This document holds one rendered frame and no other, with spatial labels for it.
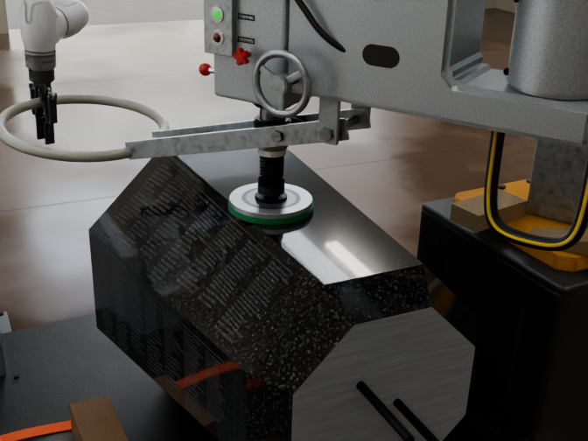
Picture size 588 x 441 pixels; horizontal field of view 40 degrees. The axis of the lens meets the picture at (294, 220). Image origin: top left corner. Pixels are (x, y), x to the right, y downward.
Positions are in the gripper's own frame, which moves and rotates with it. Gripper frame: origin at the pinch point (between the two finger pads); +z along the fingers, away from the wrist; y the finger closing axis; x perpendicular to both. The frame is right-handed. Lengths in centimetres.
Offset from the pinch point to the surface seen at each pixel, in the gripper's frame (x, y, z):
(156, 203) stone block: 9.3, 46.2, 9.2
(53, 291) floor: 24, -48, 91
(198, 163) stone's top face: 22, 48, -1
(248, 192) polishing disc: 14, 80, -6
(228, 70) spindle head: 5, 82, -40
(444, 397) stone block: 22, 143, 25
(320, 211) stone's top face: 25, 96, -4
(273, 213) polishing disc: 10, 94, -7
